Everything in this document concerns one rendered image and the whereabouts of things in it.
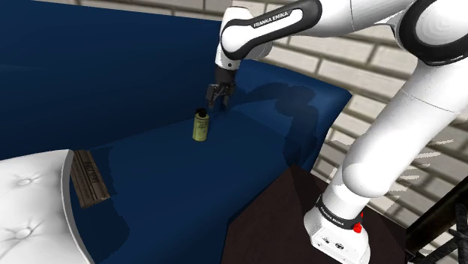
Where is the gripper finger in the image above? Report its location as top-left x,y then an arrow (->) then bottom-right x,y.
205,83 -> 221,110
220,84 -> 235,109

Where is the yellow-green can with black cap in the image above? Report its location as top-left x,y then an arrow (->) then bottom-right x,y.
192,108 -> 211,143

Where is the brown flat box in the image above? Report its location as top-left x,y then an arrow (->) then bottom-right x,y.
69,149 -> 111,209

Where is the blue sofa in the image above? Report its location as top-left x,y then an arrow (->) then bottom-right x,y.
0,0 -> 353,264

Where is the black metal frame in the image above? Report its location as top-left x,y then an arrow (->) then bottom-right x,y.
404,180 -> 468,264

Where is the white tufted cushion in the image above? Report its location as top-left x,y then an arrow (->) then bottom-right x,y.
0,148 -> 97,264

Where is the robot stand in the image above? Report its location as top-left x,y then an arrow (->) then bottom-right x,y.
220,163 -> 407,264

